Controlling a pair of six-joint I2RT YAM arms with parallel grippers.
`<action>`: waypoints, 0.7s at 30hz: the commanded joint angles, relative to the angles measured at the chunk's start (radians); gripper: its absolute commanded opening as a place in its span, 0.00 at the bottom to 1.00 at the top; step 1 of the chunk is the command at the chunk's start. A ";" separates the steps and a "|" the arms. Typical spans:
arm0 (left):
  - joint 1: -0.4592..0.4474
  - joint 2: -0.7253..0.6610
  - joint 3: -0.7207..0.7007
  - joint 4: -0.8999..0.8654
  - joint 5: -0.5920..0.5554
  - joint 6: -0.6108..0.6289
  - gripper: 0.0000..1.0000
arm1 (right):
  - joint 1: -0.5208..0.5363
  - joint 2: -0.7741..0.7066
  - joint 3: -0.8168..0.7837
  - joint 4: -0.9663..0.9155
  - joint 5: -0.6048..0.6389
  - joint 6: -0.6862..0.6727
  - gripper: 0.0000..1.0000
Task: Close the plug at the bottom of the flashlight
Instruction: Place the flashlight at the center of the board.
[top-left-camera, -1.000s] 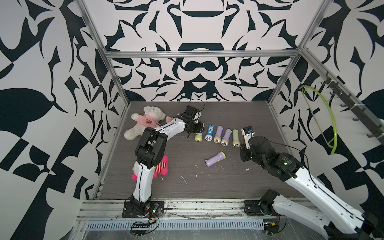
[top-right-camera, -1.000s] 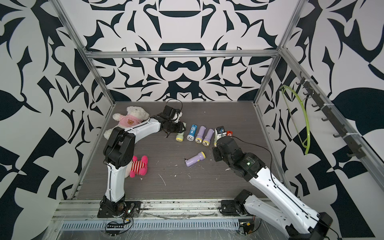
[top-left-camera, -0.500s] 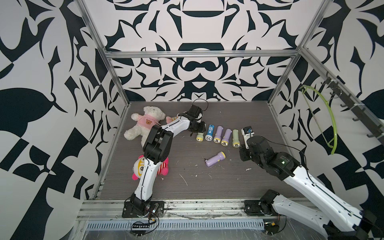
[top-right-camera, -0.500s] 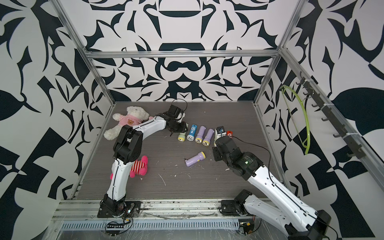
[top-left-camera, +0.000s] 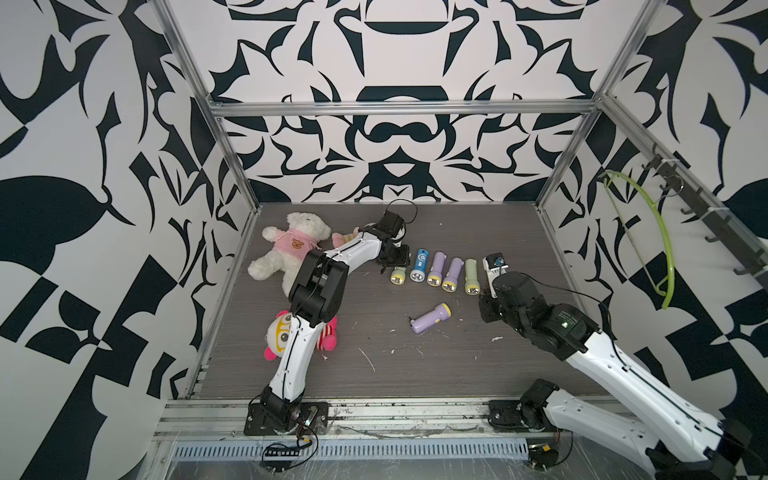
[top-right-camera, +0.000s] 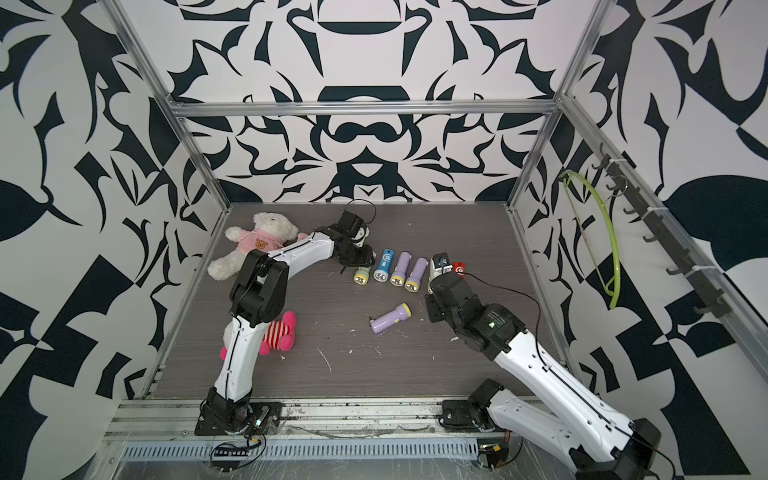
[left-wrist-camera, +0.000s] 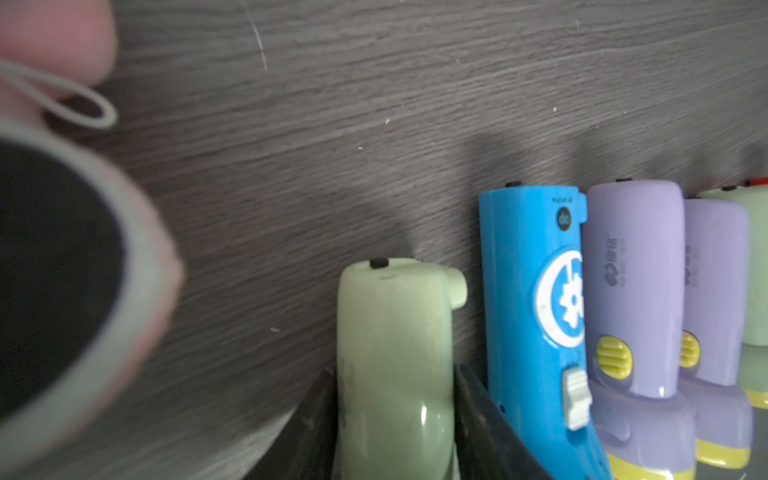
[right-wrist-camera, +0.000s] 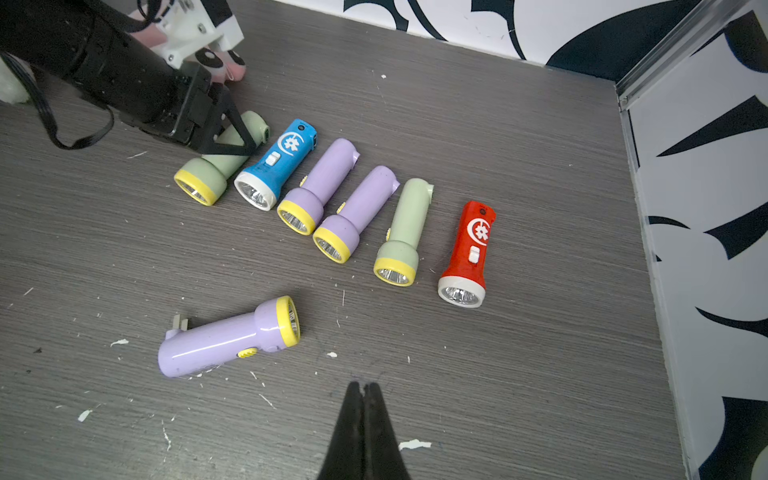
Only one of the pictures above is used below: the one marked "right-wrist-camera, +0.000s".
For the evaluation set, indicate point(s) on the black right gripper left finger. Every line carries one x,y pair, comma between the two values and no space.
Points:
345,454

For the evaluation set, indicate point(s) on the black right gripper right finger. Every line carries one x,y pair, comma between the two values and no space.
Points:
382,459

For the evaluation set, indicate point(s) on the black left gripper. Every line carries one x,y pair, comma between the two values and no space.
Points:
205,117

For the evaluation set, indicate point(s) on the green flashlight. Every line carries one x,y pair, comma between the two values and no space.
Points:
205,178
397,259

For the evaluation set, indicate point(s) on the blue flashlight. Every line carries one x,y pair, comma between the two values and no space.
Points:
261,184

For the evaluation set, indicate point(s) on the purple flashlight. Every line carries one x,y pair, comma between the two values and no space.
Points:
339,234
273,326
303,207

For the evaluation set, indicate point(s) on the red flashlight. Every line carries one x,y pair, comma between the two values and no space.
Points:
462,283

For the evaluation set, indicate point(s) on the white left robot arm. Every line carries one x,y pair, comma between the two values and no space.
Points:
134,68

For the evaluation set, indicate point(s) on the pink striped plush toy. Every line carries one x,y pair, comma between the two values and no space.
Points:
224,66

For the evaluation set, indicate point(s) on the white teddy pink shirt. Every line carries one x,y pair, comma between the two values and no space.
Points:
12,90

